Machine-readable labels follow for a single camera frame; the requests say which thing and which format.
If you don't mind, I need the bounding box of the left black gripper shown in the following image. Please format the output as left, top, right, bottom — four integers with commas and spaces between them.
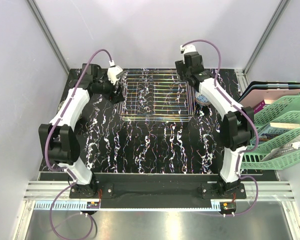
93, 71, 125, 104

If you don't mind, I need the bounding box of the blue white floral bowl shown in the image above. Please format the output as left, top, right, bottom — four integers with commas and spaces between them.
194, 91, 211, 106

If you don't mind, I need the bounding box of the wire dish rack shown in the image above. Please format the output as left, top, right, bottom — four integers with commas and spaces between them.
117, 69, 195, 122

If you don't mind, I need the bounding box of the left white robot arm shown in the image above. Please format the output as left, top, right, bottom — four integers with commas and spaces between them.
38, 61, 124, 198

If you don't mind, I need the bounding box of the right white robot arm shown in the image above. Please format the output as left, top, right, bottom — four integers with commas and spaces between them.
175, 50, 257, 199

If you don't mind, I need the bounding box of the pink folder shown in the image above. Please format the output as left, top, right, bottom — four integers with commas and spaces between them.
238, 88, 300, 109

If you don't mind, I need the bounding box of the purple book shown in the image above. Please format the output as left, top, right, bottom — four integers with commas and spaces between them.
254, 99, 276, 114

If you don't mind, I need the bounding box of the blue booklet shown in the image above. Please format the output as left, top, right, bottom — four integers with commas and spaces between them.
258, 124, 289, 142

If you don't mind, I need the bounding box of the green file organizer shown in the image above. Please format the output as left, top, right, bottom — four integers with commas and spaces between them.
241, 94, 300, 170

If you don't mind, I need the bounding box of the spiral notebook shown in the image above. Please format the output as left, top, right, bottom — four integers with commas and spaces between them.
261, 134, 300, 162

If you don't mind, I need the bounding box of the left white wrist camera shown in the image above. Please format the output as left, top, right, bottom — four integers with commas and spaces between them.
107, 65, 124, 85

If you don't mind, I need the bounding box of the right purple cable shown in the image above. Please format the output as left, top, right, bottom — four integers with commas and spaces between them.
180, 39, 260, 217

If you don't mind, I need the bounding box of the purple cable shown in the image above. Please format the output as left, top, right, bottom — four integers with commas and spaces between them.
180, 39, 260, 217
45, 48, 116, 240

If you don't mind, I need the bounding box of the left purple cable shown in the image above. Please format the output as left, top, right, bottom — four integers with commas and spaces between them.
45, 48, 116, 240

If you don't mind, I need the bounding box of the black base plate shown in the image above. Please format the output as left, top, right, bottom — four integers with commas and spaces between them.
70, 173, 247, 200

